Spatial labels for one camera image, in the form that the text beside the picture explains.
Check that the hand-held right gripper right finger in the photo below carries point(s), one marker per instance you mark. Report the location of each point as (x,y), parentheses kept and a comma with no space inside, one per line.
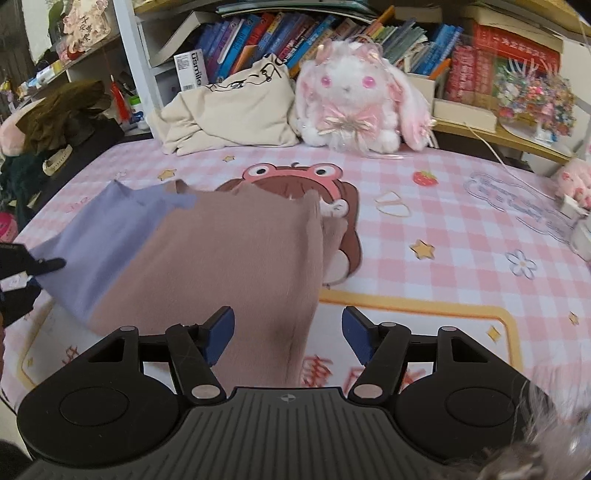
(355,334)

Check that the pink floral plaque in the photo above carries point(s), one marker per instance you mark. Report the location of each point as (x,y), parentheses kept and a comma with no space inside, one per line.
(85,21)

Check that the row of books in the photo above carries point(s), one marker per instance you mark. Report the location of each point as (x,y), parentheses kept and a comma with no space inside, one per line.
(295,37)

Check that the lavender garment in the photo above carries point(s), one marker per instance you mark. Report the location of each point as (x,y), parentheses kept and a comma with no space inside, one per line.
(106,240)

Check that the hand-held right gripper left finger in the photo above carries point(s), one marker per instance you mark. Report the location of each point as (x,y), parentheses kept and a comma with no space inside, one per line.
(220,336)

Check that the red boxed books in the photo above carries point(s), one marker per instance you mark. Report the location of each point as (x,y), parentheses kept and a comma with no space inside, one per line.
(503,55)

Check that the pink checkered printed blanket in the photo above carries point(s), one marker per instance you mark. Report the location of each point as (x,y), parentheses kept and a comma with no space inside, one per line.
(438,286)

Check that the white shelf frame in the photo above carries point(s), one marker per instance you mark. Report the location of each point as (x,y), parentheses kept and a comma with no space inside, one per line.
(134,55)

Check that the white printed box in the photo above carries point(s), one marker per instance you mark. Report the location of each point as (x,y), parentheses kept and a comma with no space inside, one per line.
(191,69)

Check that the beige tote bag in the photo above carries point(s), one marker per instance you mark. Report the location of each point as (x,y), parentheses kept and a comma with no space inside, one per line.
(231,115)

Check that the brown and purple garment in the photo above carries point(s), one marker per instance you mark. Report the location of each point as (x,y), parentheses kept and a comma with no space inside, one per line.
(221,277)

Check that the olive green garment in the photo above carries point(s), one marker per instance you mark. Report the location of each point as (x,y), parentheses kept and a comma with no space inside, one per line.
(60,113)

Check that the white tube with green cap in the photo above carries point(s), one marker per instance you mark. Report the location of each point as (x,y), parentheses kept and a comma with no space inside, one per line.
(137,110)

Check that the wooden shelf board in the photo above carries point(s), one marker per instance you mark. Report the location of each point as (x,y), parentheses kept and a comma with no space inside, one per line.
(503,136)

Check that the dark teal garment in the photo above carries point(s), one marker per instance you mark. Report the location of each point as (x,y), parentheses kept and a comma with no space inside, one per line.
(18,180)

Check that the colourful flower ornament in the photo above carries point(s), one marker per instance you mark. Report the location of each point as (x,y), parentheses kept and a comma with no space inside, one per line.
(535,101)

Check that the small white box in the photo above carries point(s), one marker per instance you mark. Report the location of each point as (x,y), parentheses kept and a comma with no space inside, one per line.
(577,221)

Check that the white bunny plush toy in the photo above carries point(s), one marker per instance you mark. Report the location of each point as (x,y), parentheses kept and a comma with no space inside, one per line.
(351,97)

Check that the grey fuzzy cloth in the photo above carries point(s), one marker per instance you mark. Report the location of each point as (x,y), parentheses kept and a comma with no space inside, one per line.
(531,438)

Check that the small pink plush toy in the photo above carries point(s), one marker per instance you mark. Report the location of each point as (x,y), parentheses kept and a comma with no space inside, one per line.
(575,180)

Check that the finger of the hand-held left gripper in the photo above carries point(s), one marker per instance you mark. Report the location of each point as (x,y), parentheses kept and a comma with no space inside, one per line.
(46,266)

